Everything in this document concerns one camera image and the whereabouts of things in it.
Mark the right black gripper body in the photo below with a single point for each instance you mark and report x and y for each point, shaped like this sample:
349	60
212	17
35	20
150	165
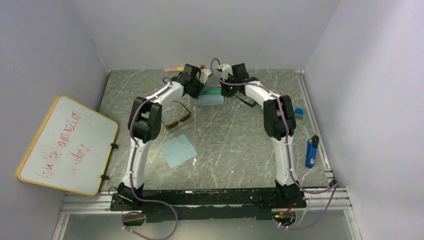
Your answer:
229	90

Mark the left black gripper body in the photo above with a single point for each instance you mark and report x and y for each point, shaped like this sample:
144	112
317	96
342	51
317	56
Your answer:
198	87

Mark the blue cleaning cloth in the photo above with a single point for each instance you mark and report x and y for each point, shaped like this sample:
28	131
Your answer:
211	100
178	150

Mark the brown glasses case green lining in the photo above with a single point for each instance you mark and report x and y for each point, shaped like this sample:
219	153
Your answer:
211	91

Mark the black frame sunglasses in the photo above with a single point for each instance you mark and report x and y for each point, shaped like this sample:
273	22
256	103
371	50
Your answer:
251	105

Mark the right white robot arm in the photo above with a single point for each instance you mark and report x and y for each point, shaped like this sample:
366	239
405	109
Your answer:
278	120

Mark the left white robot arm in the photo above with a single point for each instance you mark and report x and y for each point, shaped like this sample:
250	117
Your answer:
145	122

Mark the brown tinted sunglasses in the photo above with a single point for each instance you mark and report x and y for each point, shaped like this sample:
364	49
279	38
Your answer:
183	119

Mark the pink yellow marker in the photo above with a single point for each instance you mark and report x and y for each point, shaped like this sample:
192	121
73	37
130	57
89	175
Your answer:
174	69

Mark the blue whiteboard eraser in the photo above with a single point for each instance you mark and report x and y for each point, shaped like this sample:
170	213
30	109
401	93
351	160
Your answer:
299	113

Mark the blue black marker pen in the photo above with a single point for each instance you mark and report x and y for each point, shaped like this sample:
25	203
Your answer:
311	151

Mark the yellow framed whiteboard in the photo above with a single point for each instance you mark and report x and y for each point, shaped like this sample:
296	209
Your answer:
71	150

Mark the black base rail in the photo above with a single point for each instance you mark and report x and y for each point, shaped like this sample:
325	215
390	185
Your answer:
261	203

